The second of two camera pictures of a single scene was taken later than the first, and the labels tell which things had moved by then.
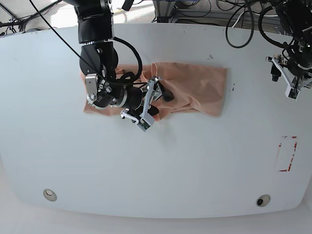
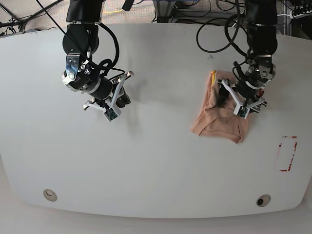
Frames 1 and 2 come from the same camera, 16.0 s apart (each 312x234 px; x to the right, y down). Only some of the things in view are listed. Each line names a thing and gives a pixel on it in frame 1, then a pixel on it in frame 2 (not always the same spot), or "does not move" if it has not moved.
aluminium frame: x=163 y=9 does not move
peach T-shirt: x=195 y=88 → x=213 y=121
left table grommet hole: x=49 y=195 does not move
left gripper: x=279 y=66 → x=248 y=90
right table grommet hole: x=263 y=200 does not move
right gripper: x=137 y=99 → x=105 y=91
